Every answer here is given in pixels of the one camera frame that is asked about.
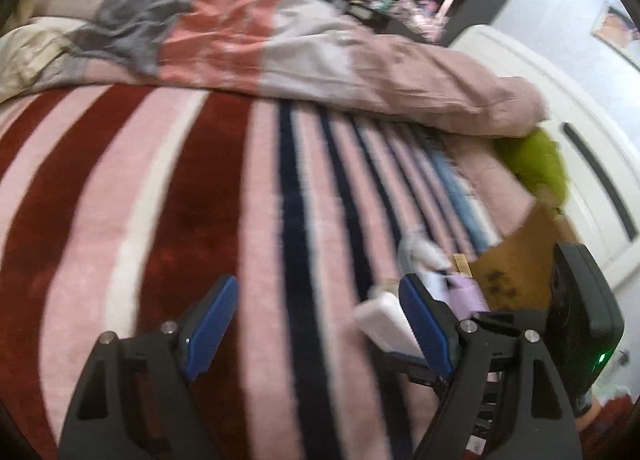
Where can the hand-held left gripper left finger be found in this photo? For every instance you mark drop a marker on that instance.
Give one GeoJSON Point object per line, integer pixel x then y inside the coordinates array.
{"type": "Point", "coordinates": [210, 325]}

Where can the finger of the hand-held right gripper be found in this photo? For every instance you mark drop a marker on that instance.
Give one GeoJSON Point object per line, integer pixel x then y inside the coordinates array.
{"type": "Point", "coordinates": [412, 367]}

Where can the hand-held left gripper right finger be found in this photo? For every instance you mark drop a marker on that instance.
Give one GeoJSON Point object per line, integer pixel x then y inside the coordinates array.
{"type": "Point", "coordinates": [425, 325]}

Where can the white rectangular box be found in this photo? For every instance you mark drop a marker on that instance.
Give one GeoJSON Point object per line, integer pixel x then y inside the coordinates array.
{"type": "Point", "coordinates": [382, 320]}

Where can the pale purple packet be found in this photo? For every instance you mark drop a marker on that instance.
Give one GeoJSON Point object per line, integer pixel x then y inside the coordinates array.
{"type": "Point", "coordinates": [467, 297]}

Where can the small white plastic object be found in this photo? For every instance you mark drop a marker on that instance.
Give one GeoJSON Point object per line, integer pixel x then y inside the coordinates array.
{"type": "Point", "coordinates": [425, 250]}

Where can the brown cardboard box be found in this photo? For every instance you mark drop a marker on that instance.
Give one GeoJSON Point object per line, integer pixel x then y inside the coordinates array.
{"type": "Point", "coordinates": [520, 265]}

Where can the striped red pink blanket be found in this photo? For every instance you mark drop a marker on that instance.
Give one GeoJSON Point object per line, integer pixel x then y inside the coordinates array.
{"type": "Point", "coordinates": [150, 220]}

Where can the green plush toy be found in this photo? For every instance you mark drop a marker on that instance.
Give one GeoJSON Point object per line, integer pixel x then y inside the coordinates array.
{"type": "Point", "coordinates": [537, 162]}

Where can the pink grey patchwork quilt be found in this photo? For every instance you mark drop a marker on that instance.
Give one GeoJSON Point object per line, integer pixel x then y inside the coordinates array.
{"type": "Point", "coordinates": [280, 44]}

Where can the beige pillow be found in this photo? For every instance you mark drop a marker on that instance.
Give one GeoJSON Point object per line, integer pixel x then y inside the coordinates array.
{"type": "Point", "coordinates": [30, 57]}

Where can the wall poster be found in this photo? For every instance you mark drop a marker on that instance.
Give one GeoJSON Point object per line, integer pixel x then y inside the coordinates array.
{"type": "Point", "coordinates": [616, 29]}

